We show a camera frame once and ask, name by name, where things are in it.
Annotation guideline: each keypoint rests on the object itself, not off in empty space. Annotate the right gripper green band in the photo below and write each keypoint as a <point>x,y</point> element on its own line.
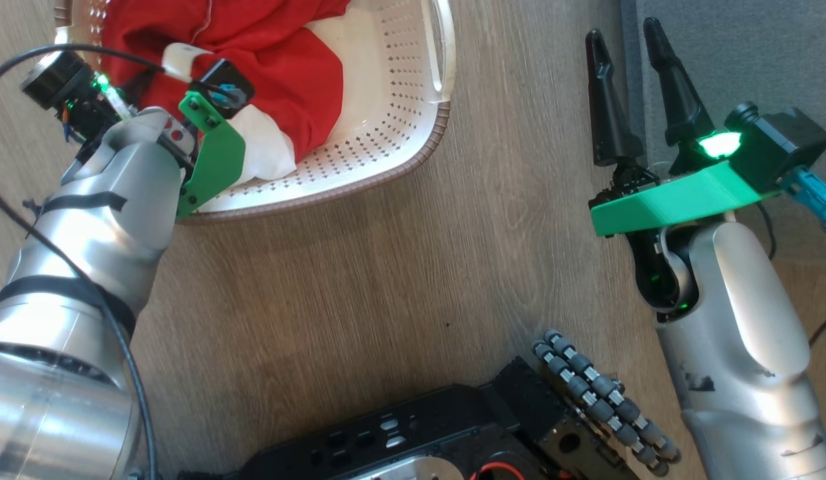
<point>679,200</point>

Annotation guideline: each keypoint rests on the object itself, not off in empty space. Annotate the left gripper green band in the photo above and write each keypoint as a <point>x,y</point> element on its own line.
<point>219,160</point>

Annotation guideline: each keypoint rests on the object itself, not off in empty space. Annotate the red garment with white trim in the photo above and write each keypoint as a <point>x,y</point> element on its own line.
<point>279,80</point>

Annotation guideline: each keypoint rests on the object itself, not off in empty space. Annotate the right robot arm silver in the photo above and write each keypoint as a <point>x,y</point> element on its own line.
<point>739,320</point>

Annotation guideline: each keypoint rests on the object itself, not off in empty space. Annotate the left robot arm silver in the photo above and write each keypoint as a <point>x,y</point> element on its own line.
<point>86,233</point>

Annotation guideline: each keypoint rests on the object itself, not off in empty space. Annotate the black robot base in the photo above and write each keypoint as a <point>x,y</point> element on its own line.
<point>419,413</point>

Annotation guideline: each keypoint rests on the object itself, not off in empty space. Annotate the grey fabric sofa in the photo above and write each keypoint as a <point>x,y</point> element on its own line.
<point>752,46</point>

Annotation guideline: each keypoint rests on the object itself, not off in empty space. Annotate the white perforated laundry basket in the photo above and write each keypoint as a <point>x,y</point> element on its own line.
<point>386,120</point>

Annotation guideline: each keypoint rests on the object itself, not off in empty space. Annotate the grey roller omni wheel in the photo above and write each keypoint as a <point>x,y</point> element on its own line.
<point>602,393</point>

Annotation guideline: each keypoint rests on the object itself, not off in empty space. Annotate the teal left camera connector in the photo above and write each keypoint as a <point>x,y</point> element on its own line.
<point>227,94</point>

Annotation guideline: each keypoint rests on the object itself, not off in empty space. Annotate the teal camera connector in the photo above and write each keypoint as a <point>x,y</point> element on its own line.
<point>227,94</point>
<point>816,193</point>

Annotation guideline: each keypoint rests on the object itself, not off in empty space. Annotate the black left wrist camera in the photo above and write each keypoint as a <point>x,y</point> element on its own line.
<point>219,74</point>

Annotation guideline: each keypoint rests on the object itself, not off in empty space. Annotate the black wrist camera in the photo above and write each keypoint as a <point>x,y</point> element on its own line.
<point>786,146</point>
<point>219,74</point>

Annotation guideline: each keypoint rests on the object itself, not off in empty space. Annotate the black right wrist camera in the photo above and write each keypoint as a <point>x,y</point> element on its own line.
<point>786,146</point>

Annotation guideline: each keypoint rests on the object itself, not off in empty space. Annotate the teal right camera connector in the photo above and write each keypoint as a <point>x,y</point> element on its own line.
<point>816,193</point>

